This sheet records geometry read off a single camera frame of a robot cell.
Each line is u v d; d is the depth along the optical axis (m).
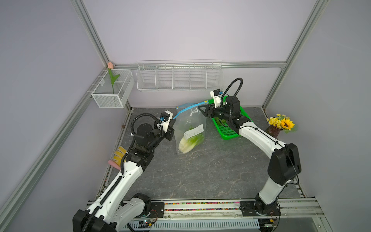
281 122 0.79
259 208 0.67
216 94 0.71
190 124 0.79
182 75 1.00
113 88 0.89
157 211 0.73
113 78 0.93
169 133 0.62
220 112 0.72
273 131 0.87
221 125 0.73
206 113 0.74
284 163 0.46
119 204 0.44
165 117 0.57
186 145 0.89
